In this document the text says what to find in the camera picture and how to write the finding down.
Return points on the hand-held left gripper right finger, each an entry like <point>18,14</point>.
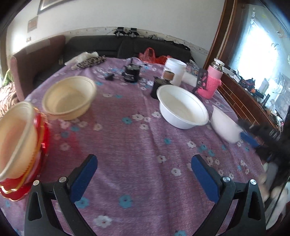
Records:
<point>205,179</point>

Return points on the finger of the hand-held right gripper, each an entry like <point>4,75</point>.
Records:
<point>249,139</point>
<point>258,132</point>

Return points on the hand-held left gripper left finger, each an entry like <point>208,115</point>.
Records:
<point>82,179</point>

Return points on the large white paper bowl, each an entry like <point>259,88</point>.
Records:
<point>226,127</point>

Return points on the gold rimmed red plate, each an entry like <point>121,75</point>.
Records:
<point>42,127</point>

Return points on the white plastic bowl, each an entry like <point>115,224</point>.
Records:
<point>181,109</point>

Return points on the cream ribbed plastic bowl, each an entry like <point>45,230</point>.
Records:
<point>69,97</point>
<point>13,140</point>

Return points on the person's right forearm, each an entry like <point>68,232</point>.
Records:
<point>279,211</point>

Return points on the person's right hand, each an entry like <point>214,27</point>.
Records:
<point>271,181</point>

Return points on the black flashlight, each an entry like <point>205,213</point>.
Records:
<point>266,100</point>

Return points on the wooden partition cabinet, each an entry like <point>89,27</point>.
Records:
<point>240,99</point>

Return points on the white plastic bottle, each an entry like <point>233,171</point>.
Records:
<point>264,85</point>

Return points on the orange black tool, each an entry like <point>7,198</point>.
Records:
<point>250,82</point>

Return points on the purple floral tablecloth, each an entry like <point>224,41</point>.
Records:
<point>136,145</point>

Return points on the white flat box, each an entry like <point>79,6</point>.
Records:
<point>230,70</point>

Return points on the pink thermos with knitted sleeve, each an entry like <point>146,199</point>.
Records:
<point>208,84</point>

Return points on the black phone stand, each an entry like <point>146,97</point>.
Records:
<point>201,79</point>

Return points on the white paper packet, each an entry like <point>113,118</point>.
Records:
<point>189,78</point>

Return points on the bright window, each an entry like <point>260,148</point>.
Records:
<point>260,40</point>

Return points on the clear plastic bag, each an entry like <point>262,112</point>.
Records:
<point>192,67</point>

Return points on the white plastic jar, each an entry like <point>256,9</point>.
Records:
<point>176,68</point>

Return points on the small dark jar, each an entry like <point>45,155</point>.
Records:
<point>158,87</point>

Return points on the small black gadget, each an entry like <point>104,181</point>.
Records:
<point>110,77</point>

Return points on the patterned brown blanket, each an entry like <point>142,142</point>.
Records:
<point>6,99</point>

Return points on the black hand grinder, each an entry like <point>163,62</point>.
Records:
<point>131,73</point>

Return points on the leopard print cloth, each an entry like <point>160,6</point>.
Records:
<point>90,62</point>

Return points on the white gloves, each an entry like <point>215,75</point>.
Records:
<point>82,56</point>

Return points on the brown sofa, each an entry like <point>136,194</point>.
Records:
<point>38,59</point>

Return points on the green cloth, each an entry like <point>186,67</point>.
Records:
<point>6,76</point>

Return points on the red plastic bag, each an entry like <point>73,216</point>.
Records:
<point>149,55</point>

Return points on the black sofa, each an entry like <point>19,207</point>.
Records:
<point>113,47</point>

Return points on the black clamp device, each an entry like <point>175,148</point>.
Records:
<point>120,31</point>
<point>134,31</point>

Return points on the framed horse painting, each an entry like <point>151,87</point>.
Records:
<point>52,4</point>

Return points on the brown wall panel box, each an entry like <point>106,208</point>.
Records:
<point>32,23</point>

